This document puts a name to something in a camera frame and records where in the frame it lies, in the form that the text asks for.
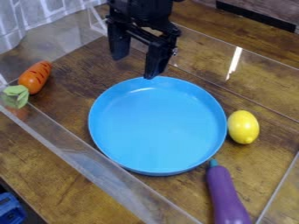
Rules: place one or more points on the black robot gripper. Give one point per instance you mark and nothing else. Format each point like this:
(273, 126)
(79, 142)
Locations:
(133, 14)

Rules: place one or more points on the orange toy carrot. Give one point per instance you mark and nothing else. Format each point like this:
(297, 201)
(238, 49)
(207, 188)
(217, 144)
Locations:
(30, 83)

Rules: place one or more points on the blue round plate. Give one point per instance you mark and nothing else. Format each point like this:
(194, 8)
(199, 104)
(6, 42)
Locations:
(159, 127)

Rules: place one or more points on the white checkered curtain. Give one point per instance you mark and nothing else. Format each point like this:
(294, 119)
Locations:
(22, 15)

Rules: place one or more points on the yellow toy lemon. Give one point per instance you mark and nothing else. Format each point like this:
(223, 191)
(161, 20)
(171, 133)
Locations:
(243, 127)

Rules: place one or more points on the purple toy eggplant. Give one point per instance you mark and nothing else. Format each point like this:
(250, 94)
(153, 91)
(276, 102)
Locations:
(229, 209)

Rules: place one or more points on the blue plastic object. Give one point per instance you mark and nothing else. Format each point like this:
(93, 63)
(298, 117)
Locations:
(13, 213)

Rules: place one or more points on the clear acrylic barrier wall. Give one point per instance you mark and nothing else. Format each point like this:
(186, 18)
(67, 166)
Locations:
(69, 181)

